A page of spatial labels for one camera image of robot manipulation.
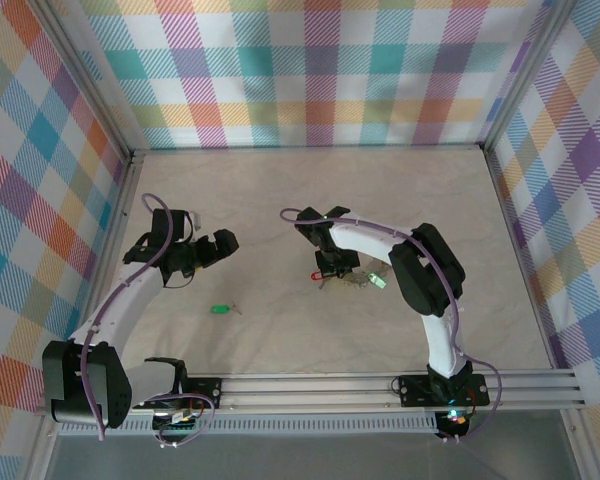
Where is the metal keyring hoop with keys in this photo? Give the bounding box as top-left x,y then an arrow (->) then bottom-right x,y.
310,267 -> 390,294

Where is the small controller board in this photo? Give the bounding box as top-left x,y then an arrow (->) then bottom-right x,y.
152,408 -> 201,432
437,407 -> 470,440

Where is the aluminium side rail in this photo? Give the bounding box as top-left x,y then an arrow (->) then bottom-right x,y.
484,148 -> 599,480
24,152 -> 147,480

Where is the aluminium back rail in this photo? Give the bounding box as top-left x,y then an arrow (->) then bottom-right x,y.
129,143 -> 489,155

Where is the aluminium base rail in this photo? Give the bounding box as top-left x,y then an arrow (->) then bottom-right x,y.
34,368 -> 587,417

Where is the small black base mount plate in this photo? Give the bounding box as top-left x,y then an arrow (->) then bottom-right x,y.
182,377 -> 225,410

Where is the long black base mount plate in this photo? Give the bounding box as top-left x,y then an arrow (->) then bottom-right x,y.
398,373 -> 491,408

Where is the grey slotted cable duct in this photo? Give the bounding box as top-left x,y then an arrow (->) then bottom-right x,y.
57,417 -> 439,436

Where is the aluminium frame post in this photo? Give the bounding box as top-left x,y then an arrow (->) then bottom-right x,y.
38,0 -> 134,161
479,0 -> 577,150

